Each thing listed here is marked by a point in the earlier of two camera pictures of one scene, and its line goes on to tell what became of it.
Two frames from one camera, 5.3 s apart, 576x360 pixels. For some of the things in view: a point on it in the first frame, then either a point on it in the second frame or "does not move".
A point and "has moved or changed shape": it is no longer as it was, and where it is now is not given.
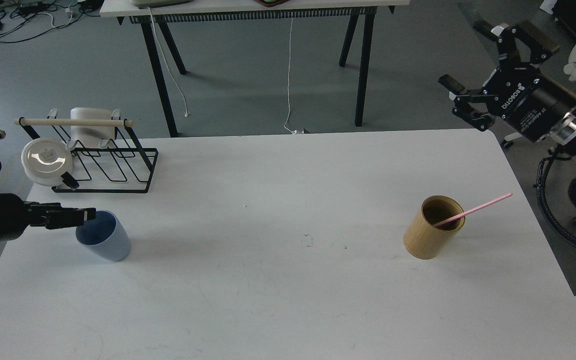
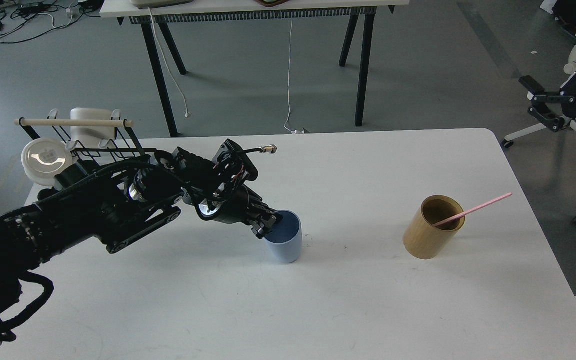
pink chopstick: (470, 211) does not move
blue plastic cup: (105, 235) has moved or changed shape
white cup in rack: (88, 137) does not move
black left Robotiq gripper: (6, 215) -> (235, 204)
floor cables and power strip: (19, 20) does not move
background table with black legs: (153, 15) does not move
